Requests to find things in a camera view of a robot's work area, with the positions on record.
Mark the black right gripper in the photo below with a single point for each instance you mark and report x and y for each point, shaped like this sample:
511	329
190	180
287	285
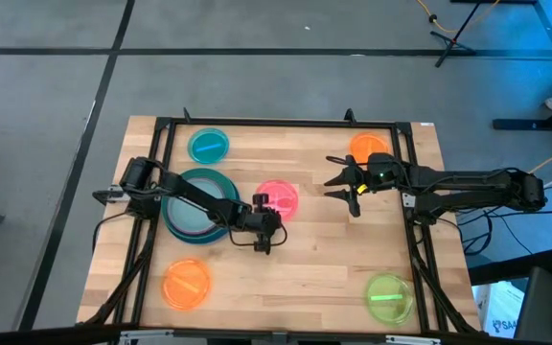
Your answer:
355	182

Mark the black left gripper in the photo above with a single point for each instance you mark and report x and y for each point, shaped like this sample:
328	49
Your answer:
261	225

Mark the pink translucent small plate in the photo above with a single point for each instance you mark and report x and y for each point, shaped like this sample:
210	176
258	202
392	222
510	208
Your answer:
283	196

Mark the large teal plastic plate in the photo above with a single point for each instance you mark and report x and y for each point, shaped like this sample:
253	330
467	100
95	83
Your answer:
219	177

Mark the grey-blue plastic plate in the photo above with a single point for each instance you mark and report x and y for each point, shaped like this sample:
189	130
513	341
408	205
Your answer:
187	215

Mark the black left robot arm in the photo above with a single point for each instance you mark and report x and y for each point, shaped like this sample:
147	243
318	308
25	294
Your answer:
194	194

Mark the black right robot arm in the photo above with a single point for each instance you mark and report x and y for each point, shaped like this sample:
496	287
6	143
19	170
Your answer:
472	184

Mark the orange translucent small plate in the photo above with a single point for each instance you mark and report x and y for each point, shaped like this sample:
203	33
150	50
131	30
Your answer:
186	284
364	145

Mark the large blue plastic plate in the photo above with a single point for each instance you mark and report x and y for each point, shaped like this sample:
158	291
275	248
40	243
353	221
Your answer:
199	240

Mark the cyan translucent small plate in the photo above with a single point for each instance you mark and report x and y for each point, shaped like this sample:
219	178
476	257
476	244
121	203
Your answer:
209	146

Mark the green translucent small plate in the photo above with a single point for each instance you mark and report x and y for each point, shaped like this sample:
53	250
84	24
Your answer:
389	298

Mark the black tripod stand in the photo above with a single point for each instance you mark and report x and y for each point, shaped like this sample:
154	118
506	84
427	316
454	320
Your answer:
451	42

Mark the black table bar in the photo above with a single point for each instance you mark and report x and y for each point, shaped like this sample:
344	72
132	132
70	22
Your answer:
511	266

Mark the black desk foot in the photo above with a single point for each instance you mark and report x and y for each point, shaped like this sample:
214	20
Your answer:
520	124

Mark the white cardboard box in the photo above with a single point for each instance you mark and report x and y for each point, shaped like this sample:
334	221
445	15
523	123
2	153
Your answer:
501	306

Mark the black computer case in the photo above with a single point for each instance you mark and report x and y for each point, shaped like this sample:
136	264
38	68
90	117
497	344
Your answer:
544	306

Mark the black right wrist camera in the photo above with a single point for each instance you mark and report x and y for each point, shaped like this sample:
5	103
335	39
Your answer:
384	167

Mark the black metal table frame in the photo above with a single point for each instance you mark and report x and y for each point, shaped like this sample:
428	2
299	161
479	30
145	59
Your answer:
281	122

